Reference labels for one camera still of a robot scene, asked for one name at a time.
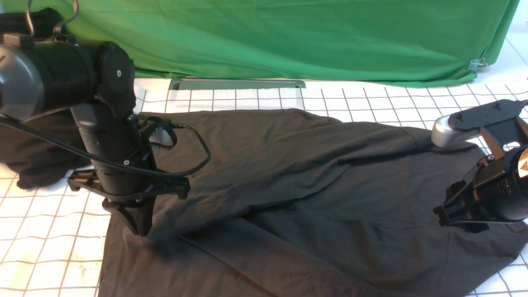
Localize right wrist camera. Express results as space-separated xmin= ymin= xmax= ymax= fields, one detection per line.
xmin=431 ymin=99 xmax=528 ymax=159

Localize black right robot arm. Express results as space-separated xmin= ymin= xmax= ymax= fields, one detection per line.
xmin=433 ymin=146 xmax=528 ymax=233

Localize gray long-sleeved shirt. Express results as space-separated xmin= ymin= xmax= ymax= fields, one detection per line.
xmin=99 ymin=109 xmax=527 ymax=297

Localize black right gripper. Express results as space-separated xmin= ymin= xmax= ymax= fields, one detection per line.
xmin=433 ymin=151 xmax=528 ymax=233

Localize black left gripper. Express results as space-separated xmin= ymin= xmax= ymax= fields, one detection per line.
xmin=67 ymin=169 xmax=190 ymax=237

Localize green backdrop cloth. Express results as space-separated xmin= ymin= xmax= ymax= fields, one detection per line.
xmin=25 ymin=0 xmax=520 ymax=87

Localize metal binder clip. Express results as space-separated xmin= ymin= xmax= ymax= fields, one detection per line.
xmin=467 ymin=58 xmax=488 ymax=73

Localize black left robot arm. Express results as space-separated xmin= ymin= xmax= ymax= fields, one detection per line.
xmin=1 ymin=8 xmax=191 ymax=236

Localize pile of black clothes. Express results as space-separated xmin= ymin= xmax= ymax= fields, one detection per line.
xmin=0 ymin=109 xmax=91 ymax=189

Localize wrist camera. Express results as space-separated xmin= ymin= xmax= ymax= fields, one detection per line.
xmin=139 ymin=116 xmax=177 ymax=151
xmin=431 ymin=99 xmax=528 ymax=159

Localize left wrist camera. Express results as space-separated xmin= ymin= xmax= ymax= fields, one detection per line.
xmin=139 ymin=116 xmax=177 ymax=151

